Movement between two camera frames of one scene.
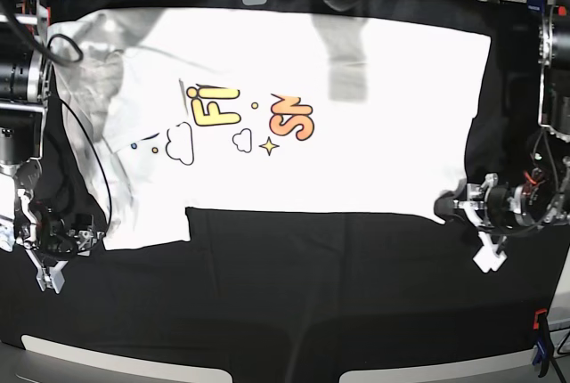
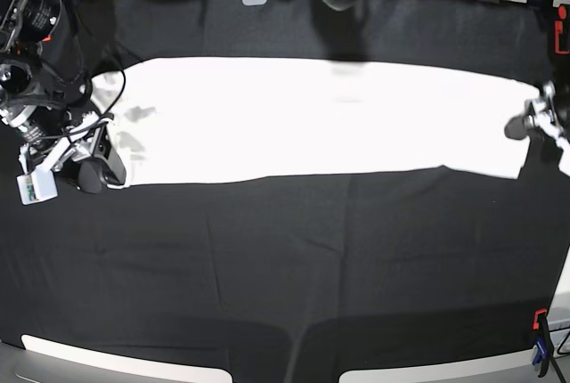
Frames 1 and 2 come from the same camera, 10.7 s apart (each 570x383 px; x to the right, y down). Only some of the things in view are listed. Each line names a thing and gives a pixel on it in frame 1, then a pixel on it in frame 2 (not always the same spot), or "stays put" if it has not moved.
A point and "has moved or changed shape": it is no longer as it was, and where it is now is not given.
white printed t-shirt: [259, 110] has moved or changed shape
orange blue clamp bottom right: [544, 350] stays put
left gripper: [56, 237] to [79, 143]
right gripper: [498, 210] to [543, 107]
